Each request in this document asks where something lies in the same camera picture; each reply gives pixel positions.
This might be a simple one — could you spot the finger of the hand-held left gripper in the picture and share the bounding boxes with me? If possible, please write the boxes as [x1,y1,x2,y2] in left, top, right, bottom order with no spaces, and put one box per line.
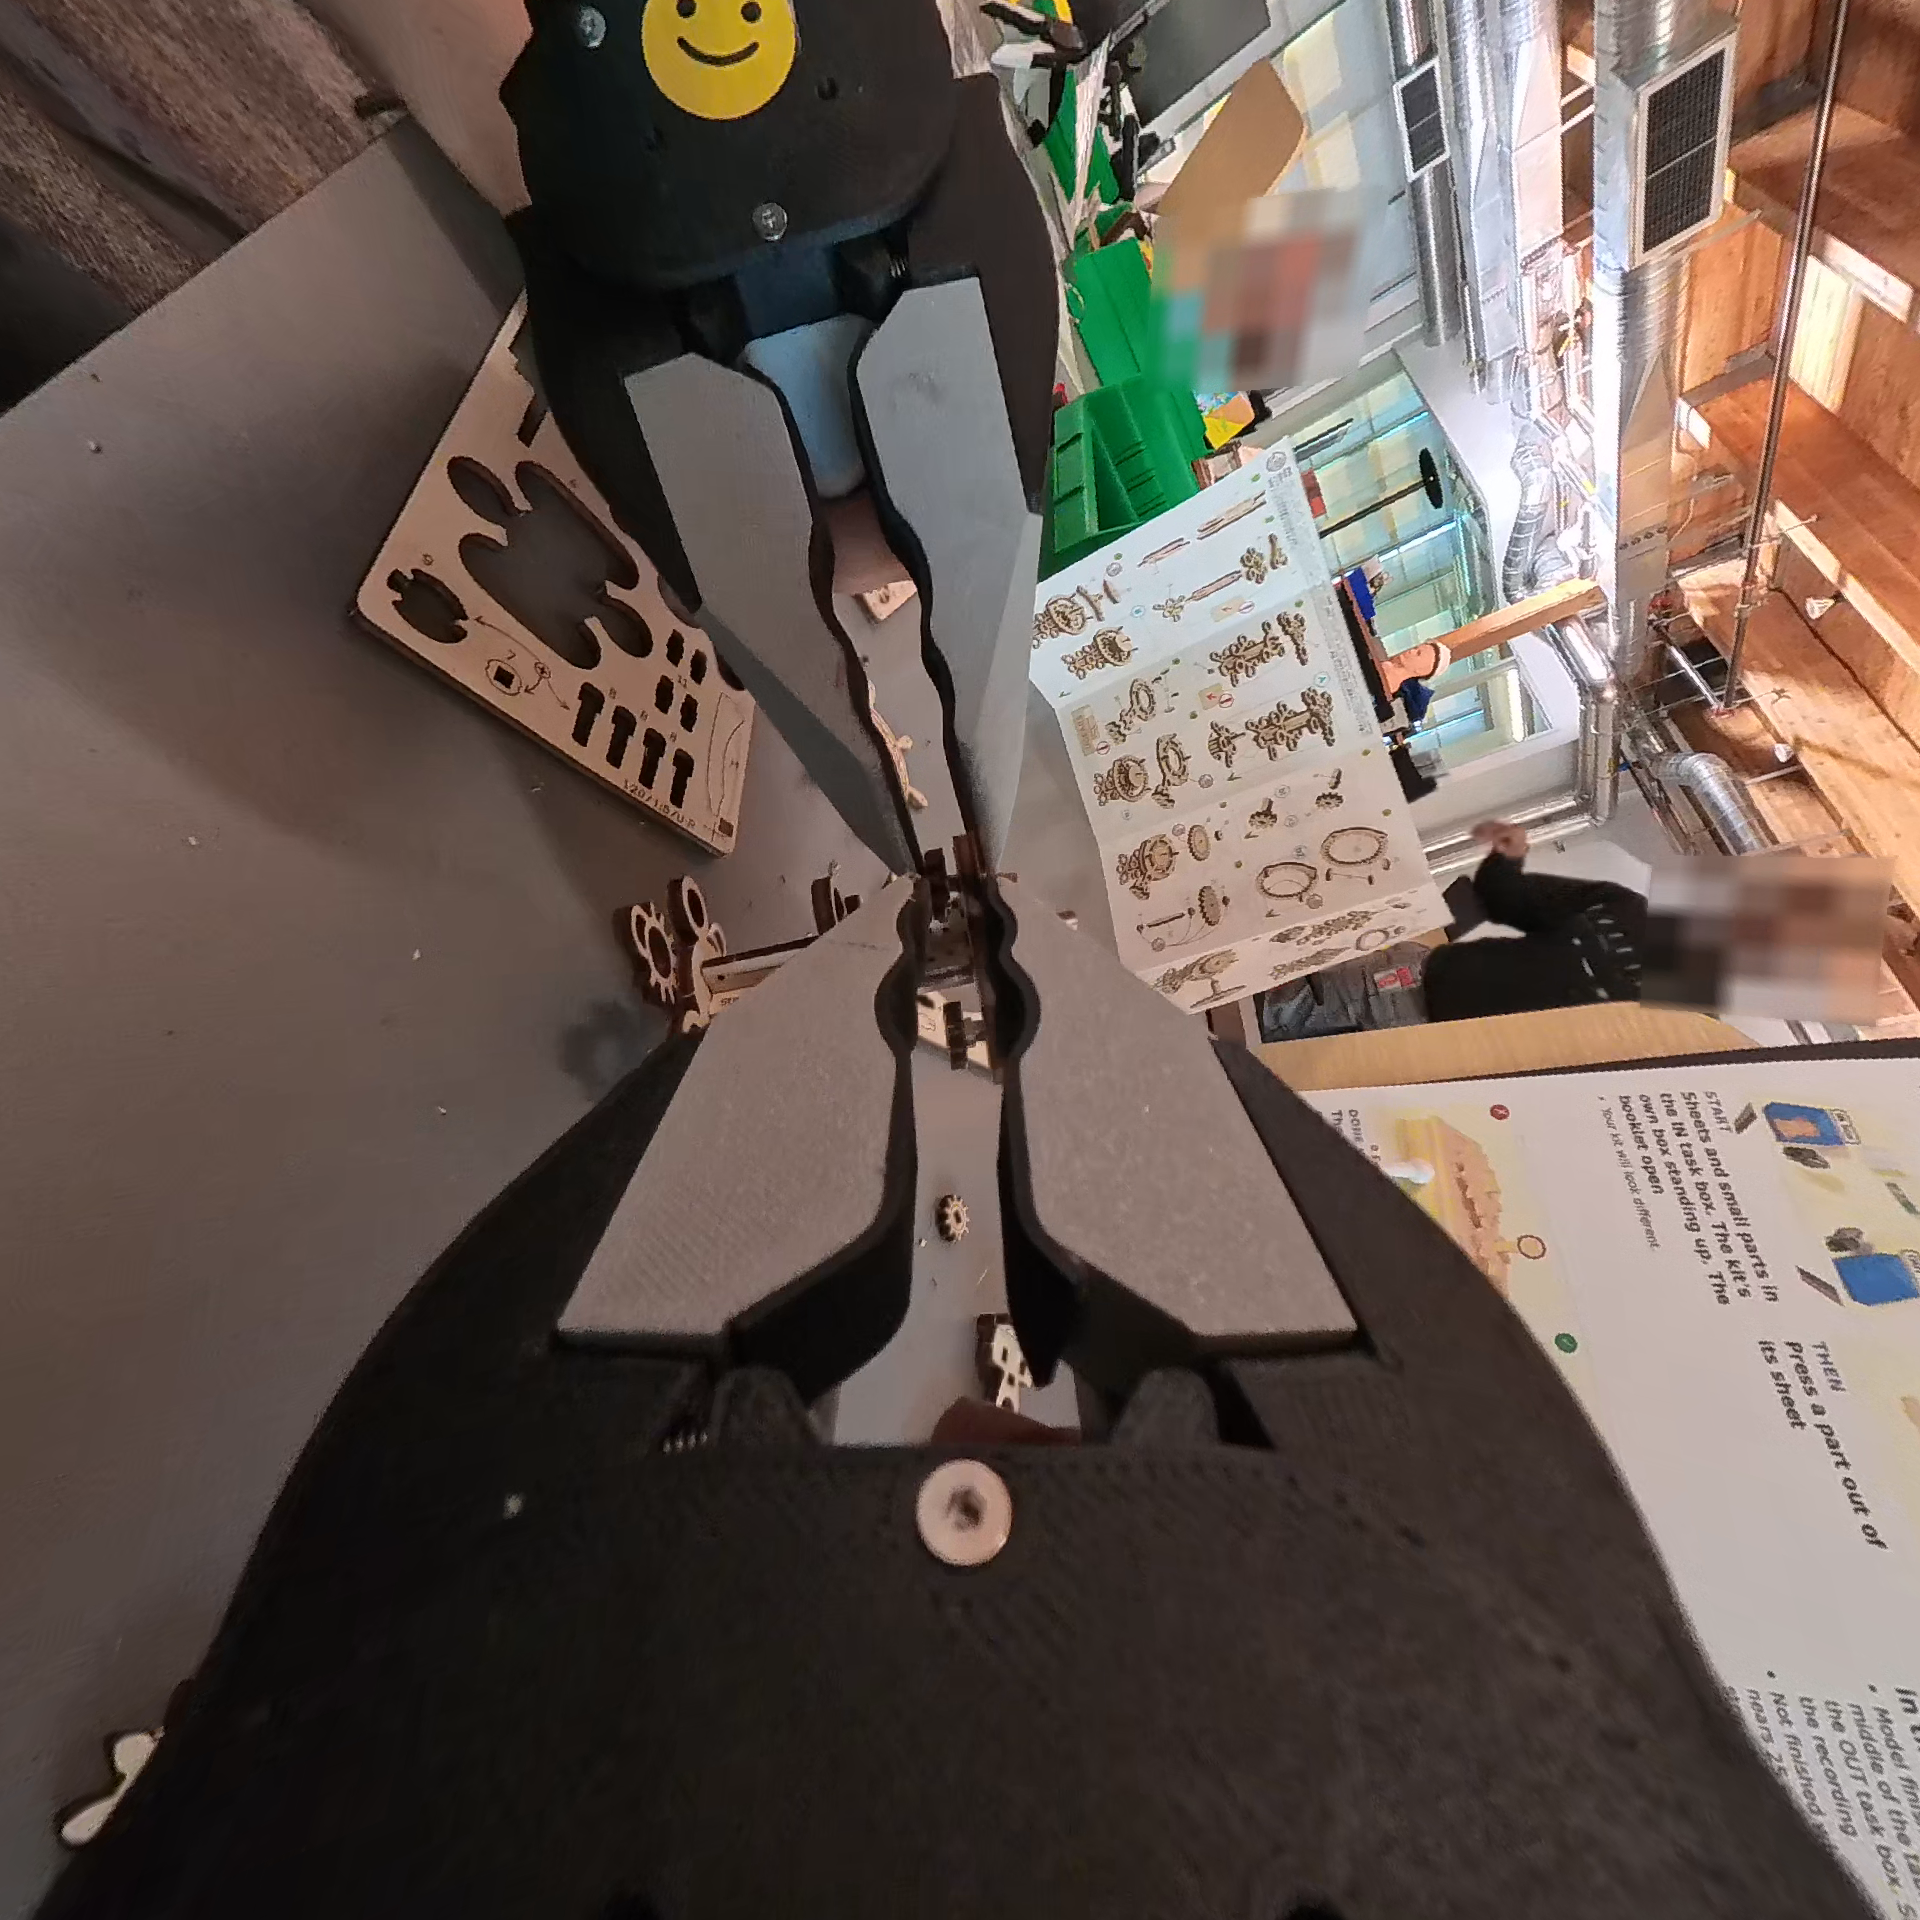
[617,347,924,879]
[845,274,1047,884]

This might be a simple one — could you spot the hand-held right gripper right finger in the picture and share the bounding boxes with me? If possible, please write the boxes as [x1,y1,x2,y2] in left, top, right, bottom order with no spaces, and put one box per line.
[986,878,1364,1379]

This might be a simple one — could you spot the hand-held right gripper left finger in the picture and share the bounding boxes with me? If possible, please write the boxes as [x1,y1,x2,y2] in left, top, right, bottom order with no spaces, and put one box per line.
[553,881,922,1404]

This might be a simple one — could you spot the wooden model axle assembly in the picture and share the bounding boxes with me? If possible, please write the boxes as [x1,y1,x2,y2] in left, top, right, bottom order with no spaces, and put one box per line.
[622,839,1040,1074]

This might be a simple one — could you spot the green plastic bin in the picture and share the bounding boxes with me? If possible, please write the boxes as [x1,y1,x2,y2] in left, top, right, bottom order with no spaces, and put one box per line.
[1037,374,1219,576]
[1061,240,1188,395]

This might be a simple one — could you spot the wooden sheet with large cutouts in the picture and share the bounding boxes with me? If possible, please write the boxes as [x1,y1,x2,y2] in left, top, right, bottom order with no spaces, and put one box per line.
[354,291,756,859]

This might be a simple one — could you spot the light wooden board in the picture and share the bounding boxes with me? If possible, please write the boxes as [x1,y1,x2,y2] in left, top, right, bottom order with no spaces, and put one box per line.
[1256,1002,1759,1091]

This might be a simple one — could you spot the folded instruction booklet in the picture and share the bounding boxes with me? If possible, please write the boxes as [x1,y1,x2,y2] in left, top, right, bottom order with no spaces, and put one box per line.
[1030,438,1451,1017]

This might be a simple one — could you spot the white instruction poster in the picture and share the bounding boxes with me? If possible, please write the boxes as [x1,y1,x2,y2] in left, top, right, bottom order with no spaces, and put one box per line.
[1295,1049,1920,1920]

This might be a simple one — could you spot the ceiling vent unit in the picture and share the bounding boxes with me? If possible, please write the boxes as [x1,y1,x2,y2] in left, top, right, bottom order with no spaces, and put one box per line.
[1626,25,1741,259]

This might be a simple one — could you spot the wooden bone-shaped piece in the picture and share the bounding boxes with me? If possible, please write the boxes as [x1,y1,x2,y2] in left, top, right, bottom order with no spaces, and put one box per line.
[53,1723,167,1850]

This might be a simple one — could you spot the silver air duct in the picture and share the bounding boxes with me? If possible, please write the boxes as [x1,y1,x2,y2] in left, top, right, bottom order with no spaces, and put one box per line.
[1552,606,1823,888]

